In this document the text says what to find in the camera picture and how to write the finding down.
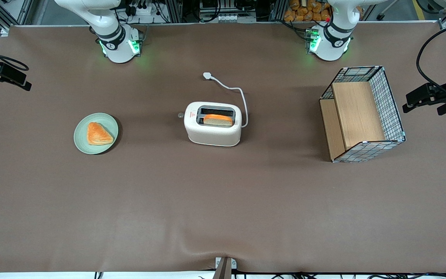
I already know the triangular toasted bread piece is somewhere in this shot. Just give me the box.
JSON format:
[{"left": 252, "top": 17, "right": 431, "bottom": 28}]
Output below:
[{"left": 87, "top": 122, "right": 114, "bottom": 146}]

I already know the bread slice with orange crust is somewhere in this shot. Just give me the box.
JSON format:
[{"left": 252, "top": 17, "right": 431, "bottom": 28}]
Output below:
[{"left": 203, "top": 114, "right": 233, "bottom": 127}]

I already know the white power strip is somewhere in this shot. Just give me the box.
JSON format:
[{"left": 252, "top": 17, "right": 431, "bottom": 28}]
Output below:
[{"left": 125, "top": 0, "right": 162, "bottom": 17}]

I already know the wooden step shelf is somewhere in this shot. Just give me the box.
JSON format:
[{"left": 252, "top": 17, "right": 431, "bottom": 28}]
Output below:
[{"left": 320, "top": 81, "right": 386, "bottom": 160}]

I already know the white toaster cord with plug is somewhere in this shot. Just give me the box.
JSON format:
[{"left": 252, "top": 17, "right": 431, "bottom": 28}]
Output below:
[{"left": 203, "top": 72, "right": 249, "bottom": 128}]

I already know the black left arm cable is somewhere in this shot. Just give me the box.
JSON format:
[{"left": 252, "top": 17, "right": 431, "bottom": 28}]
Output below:
[{"left": 417, "top": 20, "right": 446, "bottom": 99}]

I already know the brown table cloth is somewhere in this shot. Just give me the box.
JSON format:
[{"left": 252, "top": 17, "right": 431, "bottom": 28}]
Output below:
[{"left": 0, "top": 21, "right": 446, "bottom": 274}]

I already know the bag of orange buns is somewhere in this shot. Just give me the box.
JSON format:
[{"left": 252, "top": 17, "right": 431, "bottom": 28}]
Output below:
[{"left": 284, "top": 0, "right": 332, "bottom": 22}]

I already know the wire mesh basket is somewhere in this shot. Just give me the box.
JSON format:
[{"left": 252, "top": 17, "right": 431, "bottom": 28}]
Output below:
[{"left": 319, "top": 66, "right": 406, "bottom": 163}]

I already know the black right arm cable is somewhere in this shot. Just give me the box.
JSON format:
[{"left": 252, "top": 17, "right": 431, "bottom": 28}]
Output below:
[{"left": 0, "top": 37, "right": 29, "bottom": 71}]

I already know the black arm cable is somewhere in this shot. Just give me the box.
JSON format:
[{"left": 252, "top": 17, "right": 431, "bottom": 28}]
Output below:
[
  {"left": 417, "top": 20, "right": 446, "bottom": 99},
  {"left": 0, "top": 37, "right": 29, "bottom": 71}
]

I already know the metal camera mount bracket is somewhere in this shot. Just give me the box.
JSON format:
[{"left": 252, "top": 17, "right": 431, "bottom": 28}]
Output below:
[{"left": 212, "top": 257, "right": 237, "bottom": 279}]

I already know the pale green round plate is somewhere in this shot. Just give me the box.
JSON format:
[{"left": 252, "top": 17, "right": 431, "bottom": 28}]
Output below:
[{"left": 74, "top": 113, "right": 119, "bottom": 155}]

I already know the white two-slot toaster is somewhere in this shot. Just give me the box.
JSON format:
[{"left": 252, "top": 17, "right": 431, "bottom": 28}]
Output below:
[{"left": 178, "top": 102, "right": 243, "bottom": 147}]

